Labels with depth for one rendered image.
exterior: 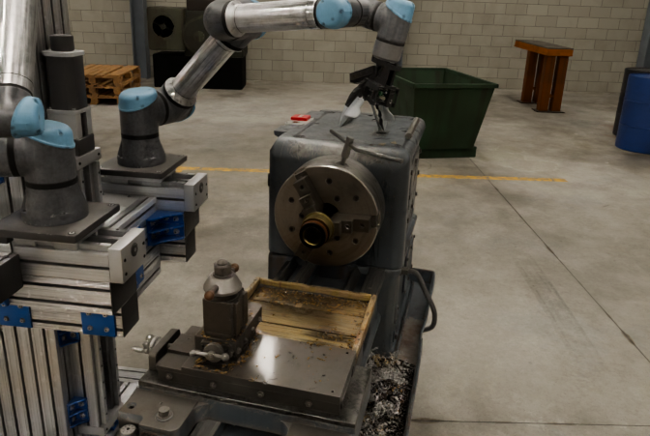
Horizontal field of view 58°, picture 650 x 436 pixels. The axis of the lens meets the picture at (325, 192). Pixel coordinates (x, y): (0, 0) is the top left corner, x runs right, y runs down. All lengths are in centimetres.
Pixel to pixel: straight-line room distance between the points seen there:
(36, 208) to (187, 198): 54
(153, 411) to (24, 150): 65
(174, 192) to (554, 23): 1104
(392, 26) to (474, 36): 1051
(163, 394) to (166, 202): 78
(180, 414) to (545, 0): 1161
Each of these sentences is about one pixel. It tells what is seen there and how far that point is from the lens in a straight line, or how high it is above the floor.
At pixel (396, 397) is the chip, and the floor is 59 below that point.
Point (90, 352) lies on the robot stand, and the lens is 199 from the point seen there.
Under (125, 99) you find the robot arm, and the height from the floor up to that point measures 137.
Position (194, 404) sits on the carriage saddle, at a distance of 129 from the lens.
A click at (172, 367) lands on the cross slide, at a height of 96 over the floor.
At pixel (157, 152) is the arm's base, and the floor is 120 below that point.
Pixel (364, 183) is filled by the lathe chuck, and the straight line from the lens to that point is 168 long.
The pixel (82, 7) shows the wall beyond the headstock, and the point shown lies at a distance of 1248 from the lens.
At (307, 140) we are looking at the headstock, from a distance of 189.
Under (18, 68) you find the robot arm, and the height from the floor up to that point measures 155.
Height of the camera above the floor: 171
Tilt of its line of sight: 19 degrees down
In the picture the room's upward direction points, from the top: 2 degrees clockwise
